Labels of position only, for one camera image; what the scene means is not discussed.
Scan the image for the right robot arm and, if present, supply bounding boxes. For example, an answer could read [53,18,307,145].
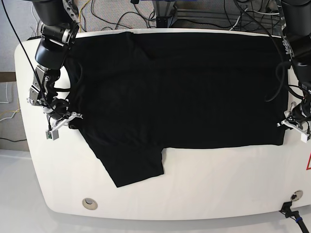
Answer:
[27,0,82,140]

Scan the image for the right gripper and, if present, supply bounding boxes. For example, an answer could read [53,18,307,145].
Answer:
[42,97,83,133]

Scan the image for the yellow cable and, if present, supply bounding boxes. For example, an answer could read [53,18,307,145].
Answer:
[78,0,91,33]

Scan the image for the black T-shirt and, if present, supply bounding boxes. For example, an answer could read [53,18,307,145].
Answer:
[64,32,288,187]

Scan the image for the black clamp with cable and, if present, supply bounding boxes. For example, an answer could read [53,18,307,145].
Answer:
[279,201,309,233]

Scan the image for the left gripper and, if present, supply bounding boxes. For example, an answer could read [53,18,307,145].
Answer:
[277,98,311,135]

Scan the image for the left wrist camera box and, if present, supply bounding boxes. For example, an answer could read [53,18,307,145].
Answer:
[300,133,311,143]

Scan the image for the red warning triangle sticker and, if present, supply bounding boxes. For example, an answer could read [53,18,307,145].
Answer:
[306,154,311,170]

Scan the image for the silver table grommet left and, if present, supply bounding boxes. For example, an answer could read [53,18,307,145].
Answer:
[82,198,98,210]

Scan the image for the silver table grommet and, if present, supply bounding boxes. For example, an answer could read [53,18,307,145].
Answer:
[291,190,303,201]
[82,198,98,210]

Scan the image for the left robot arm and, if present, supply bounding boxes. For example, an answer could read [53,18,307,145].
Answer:
[277,0,311,142]

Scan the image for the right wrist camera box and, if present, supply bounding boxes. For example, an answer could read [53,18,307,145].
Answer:
[46,129,59,140]

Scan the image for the silver table grommet right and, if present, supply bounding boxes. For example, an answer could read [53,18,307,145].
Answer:
[291,190,303,201]

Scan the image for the aluminium frame post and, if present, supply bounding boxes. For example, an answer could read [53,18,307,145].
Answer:
[152,0,177,28]

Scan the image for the white cable on floor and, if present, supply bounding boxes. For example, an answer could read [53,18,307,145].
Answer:
[0,82,13,104]

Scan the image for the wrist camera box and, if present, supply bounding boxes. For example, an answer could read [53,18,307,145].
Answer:
[300,133,311,143]
[46,129,59,140]

